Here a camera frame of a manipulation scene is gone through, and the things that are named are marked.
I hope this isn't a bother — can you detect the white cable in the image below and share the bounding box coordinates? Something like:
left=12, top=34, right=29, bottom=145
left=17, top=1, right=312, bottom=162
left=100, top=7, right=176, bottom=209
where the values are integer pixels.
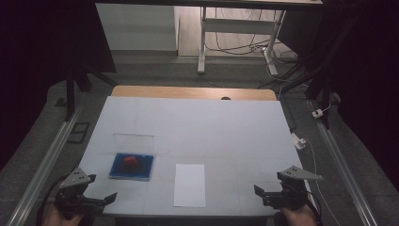
left=302, top=137, right=342, bottom=226

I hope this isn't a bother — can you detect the white paper sheet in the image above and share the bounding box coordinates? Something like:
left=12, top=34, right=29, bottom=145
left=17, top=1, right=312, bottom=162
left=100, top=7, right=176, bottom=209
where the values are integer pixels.
left=173, top=163, right=207, bottom=208

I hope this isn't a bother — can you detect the red stamp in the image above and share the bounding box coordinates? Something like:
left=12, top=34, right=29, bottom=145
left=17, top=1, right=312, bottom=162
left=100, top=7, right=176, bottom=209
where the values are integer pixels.
left=123, top=154, right=138, bottom=167

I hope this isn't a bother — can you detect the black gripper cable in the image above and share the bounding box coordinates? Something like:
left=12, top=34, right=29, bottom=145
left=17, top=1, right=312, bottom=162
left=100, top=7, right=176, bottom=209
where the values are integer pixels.
left=35, top=171, right=71, bottom=226
left=305, top=189, right=325, bottom=226

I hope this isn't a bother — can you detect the white desk frame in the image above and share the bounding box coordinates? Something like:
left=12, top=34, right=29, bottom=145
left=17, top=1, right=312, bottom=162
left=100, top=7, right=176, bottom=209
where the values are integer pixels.
left=197, top=6, right=287, bottom=76

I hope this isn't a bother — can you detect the person's left hand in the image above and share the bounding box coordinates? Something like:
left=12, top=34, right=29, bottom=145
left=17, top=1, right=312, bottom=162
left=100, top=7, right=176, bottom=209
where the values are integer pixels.
left=41, top=204, right=87, bottom=226

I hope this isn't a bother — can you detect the person's right hand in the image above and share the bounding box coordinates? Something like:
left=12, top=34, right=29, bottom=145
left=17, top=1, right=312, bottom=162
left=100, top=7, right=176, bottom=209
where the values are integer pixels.
left=279, top=197, right=318, bottom=226

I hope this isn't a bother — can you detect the black floor frame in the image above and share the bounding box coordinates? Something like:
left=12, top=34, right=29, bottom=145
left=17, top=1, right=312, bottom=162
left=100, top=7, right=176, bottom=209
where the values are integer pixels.
left=67, top=121, right=91, bottom=145

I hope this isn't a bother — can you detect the black metal stand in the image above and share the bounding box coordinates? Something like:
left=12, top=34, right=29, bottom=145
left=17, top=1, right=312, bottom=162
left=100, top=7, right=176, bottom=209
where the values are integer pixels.
left=281, top=59, right=334, bottom=130
left=63, top=61, right=119, bottom=122

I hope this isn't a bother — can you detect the blue ink pad box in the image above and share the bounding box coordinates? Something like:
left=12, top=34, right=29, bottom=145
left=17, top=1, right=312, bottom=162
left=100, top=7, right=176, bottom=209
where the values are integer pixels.
left=108, top=133, right=156, bottom=183

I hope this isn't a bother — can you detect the white cabinet panel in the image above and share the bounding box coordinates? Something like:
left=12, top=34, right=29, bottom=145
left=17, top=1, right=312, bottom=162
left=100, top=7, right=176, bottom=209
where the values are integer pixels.
left=95, top=3, right=181, bottom=52

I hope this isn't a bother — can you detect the white table cover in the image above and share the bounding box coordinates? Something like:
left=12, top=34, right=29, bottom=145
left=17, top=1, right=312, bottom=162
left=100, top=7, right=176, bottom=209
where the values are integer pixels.
left=79, top=95, right=312, bottom=218

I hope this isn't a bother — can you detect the bundle of floor cables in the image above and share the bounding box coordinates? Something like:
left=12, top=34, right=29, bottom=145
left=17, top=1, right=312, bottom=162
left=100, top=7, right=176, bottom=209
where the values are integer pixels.
left=205, top=8, right=310, bottom=90

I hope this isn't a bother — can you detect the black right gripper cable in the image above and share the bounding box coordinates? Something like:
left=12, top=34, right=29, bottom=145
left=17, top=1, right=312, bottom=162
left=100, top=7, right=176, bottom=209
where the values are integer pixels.
left=305, top=189, right=325, bottom=226

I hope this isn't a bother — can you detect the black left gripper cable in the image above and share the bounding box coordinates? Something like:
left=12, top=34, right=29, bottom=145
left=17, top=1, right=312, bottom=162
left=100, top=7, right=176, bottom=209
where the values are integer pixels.
left=35, top=171, right=71, bottom=226

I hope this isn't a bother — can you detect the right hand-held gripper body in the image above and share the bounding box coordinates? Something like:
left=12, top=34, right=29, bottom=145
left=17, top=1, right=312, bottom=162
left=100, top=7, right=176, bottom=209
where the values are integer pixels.
left=263, top=165, right=324, bottom=211

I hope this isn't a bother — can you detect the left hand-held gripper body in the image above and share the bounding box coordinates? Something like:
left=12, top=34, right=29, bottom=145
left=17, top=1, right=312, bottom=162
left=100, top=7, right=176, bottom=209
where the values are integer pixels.
left=55, top=167, right=97, bottom=218

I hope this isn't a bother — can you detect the aluminium floor rail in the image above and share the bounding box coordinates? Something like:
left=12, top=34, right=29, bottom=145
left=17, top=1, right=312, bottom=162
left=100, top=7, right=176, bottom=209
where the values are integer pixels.
left=308, top=99, right=379, bottom=226
left=6, top=105, right=84, bottom=226

